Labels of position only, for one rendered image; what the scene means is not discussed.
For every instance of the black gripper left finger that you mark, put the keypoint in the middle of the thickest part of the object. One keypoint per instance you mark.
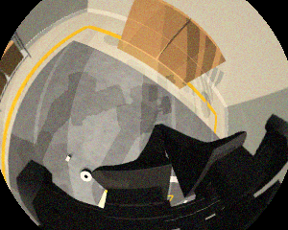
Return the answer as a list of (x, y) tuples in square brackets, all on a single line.
[(151, 169)]

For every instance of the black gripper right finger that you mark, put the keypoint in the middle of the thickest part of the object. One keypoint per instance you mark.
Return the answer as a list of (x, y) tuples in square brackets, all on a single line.
[(191, 158)]

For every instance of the white flat strip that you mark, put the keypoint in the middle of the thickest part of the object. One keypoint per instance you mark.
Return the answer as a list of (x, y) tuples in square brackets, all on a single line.
[(175, 179)]

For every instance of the black toy tyre with white hub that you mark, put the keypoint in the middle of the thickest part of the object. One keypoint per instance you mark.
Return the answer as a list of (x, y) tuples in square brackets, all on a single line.
[(86, 175)]

